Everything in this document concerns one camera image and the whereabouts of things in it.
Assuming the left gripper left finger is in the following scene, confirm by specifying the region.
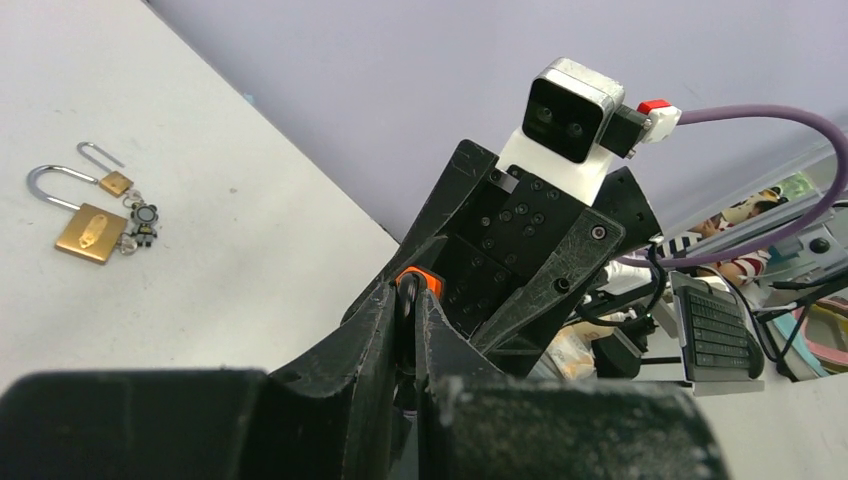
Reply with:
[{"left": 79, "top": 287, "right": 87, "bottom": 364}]
[{"left": 1, "top": 284, "right": 397, "bottom": 479}]

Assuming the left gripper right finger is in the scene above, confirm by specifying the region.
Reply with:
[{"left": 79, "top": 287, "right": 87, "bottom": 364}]
[{"left": 415, "top": 290, "right": 729, "bottom": 479}]

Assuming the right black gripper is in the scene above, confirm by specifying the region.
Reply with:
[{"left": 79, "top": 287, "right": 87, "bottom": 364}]
[{"left": 341, "top": 139, "right": 626, "bottom": 355}]

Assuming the orange black padlock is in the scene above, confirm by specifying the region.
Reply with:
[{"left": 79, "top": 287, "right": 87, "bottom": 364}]
[{"left": 394, "top": 266, "right": 444, "bottom": 420}]

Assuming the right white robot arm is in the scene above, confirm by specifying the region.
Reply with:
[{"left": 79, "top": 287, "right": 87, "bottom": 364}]
[{"left": 375, "top": 140, "right": 660, "bottom": 377}]

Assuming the person in striped shirt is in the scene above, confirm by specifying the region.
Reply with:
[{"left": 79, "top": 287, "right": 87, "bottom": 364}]
[{"left": 652, "top": 186, "right": 806, "bottom": 287}]

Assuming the black keyboard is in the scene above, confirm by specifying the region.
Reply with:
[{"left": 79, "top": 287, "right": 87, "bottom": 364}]
[{"left": 670, "top": 272, "right": 765, "bottom": 383}]

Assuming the large brass padlock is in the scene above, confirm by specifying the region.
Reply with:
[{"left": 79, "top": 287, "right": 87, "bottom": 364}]
[{"left": 26, "top": 165, "right": 128, "bottom": 265}]

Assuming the small brass padlock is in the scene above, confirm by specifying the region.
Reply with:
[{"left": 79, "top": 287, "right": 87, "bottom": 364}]
[{"left": 76, "top": 141, "right": 134, "bottom": 198}]

